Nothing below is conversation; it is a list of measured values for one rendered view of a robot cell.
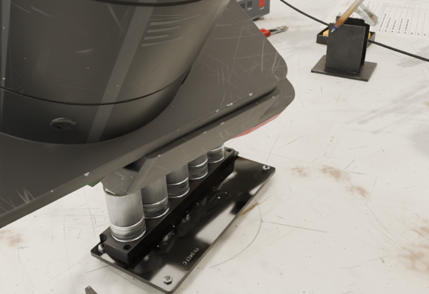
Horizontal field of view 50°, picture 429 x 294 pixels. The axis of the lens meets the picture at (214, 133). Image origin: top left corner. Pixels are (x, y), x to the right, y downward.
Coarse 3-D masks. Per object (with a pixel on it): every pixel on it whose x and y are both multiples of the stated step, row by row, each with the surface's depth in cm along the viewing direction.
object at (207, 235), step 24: (240, 168) 41; (216, 192) 38; (240, 192) 38; (192, 216) 36; (216, 216) 36; (168, 240) 34; (192, 240) 34; (216, 240) 34; (120, 264) 32; (144, 264) 32; (168, 264) 32; (192, 264) 32; (168, 288) 30
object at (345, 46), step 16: (336, 16) 61; (368, 16) 59; (336, 32) 59; (352, 32) 58; (368, 32) 60; (336, 48) 60; (352, 48) 59; (320, 64) 63; (336, 64) 61; (352, 64) 60; (368, 64) 63
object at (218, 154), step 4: (216, 148) 40; (220, 148) 40; (224, 148) 41; (208, 152) 40; (212, 152) 40; (216, 152) 40; (220, 152) 40; (224, 152) 41; (208, 156) 40; (212, 156) 40; (216, 156) 40; (220, 156) 41; (224, 156) 41; (208, 160) 40; (212, 160) 40; (216, 160) 40; (220, 160) 41
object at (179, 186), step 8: (184, 168) 36; (168, 176) 35; (176, 176) 35; (184, 176) 36; (168, 184) 36; (176, 184) 36; (184, 184) 36; (168, 192) 36; (176, 192) 36; (184, 192) 37
